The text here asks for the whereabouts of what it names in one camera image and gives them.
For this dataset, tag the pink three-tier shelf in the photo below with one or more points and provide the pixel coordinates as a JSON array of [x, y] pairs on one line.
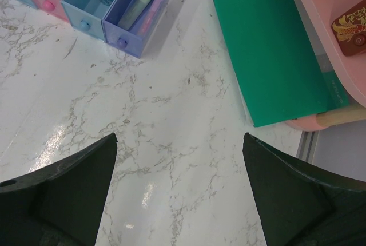
[[350, 70]]

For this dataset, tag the green folder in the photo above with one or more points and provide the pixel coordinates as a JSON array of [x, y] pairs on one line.
[[280, 76]]

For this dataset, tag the purple drawer box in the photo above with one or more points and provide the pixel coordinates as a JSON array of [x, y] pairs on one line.
[[128, 40]]

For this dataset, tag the red brown cube box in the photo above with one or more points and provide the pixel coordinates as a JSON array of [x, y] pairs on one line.
[[349, 30]]

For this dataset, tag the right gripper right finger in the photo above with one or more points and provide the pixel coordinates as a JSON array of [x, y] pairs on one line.
[[301, 204]]

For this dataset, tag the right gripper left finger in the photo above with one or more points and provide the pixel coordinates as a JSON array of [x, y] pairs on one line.
[[62, 203]]

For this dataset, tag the long green highlighter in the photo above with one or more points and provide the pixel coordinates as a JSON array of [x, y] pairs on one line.
[[132, 13]]

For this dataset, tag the pink highlighter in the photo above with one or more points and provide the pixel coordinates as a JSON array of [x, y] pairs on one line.
[[149, 17]]

